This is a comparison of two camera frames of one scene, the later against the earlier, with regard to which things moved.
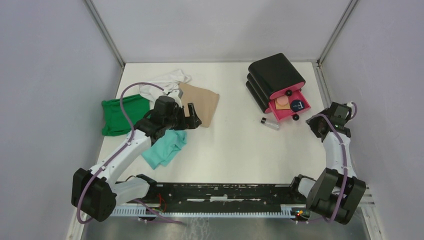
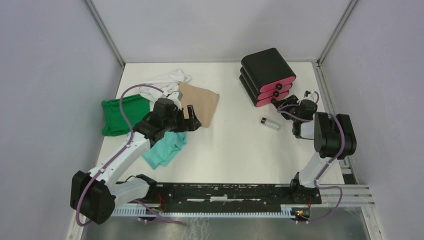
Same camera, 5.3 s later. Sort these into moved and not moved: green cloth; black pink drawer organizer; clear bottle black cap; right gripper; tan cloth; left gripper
Moved: black pink drawer organizer; right gripper
Not moved: left gripper; tan cloth; green cloth; clear bottle black cap
